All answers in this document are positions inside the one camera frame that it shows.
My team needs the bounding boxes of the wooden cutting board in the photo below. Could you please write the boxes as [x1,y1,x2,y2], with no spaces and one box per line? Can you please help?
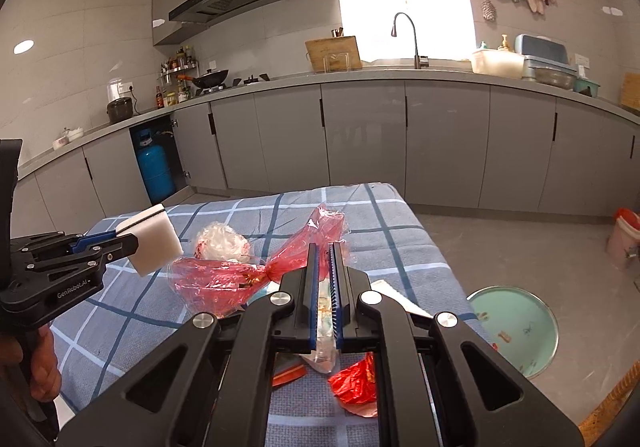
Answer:
[305,36,363,72]

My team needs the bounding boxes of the white bowls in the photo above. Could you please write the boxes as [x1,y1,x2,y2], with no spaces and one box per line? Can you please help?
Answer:
[52,126,85,151]

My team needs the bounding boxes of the green round basin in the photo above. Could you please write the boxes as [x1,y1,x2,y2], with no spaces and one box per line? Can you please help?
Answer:
[466,284,559,380]

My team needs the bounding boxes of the blue dish rack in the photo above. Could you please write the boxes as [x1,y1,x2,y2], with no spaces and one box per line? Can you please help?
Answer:
[514,33,571,80]

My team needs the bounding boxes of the metal bowl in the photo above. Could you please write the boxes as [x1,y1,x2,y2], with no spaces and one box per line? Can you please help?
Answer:
[532,67,578,90]

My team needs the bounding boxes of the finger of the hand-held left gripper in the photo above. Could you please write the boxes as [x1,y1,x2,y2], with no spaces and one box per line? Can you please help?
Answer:
[22,233,142,274]
[12,231,123,258]

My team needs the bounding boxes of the grey kitchen base cabinets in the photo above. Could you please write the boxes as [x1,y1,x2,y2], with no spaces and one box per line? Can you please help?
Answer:
[0,67,640,248]

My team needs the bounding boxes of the dark rice cooker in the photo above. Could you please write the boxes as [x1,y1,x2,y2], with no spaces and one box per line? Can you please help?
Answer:
[106,97,135,124]

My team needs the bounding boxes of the gas stove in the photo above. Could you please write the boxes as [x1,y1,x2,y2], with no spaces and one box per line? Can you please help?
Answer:
[200,73,271,92]

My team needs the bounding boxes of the small red packet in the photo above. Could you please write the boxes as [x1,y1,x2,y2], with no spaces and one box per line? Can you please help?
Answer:
[272,363,307,387]

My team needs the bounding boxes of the clear plastic wrapper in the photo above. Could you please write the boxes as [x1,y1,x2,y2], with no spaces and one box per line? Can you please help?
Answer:
[309,247,347,375]

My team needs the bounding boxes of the crumpled red wrapper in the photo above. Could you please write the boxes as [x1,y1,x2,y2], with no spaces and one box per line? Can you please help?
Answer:
[327,352,378,418]

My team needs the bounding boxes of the white sponge block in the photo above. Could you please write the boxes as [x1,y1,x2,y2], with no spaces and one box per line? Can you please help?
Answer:
[116,203,183,278]

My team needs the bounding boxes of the green plastic tray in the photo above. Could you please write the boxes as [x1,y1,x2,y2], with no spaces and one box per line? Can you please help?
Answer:
[572,77,601,98]

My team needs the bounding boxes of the person's left hand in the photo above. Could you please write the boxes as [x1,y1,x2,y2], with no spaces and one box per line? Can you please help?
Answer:
[27,327,63,403]

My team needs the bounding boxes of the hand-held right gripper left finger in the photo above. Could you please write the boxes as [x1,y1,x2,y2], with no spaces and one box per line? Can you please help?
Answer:
[57,243,321,447]

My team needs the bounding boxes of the metal gooseneck faucet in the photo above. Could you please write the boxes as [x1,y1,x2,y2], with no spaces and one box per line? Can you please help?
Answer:
[391,12,430,69]

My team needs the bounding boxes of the wicker chair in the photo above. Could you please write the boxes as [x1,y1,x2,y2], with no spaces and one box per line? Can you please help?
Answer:
[577,357,640,433]

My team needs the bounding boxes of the crumpled white wrapper ball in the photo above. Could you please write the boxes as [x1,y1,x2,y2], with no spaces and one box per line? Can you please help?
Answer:
[192,223,253,263]

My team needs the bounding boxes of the white plastic container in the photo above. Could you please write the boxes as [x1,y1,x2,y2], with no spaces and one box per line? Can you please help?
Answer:
[471,49,526,78]

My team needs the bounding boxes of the plaid blue tablecloth table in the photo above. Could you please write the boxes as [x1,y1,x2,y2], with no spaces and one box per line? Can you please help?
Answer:
[47,182,501,447]

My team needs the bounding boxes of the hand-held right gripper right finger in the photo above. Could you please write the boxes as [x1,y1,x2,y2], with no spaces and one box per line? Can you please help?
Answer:
[329,242,583,447]

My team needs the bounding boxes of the red plastic bag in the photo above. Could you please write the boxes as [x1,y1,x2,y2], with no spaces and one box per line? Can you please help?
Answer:
[167,203,348,315]

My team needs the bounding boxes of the black wok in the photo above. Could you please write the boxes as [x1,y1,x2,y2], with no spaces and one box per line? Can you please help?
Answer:
[176,69,230,90]

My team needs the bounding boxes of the blue gas cylinder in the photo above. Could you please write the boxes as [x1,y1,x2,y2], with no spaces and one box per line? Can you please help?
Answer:
[136,129,176,198]

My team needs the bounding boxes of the pink plastic bucket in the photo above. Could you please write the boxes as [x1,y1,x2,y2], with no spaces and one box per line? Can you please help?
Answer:
[606,208,640,270]

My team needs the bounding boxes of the spice rack with bottles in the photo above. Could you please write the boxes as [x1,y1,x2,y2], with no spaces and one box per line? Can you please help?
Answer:
[160,46,197,78]

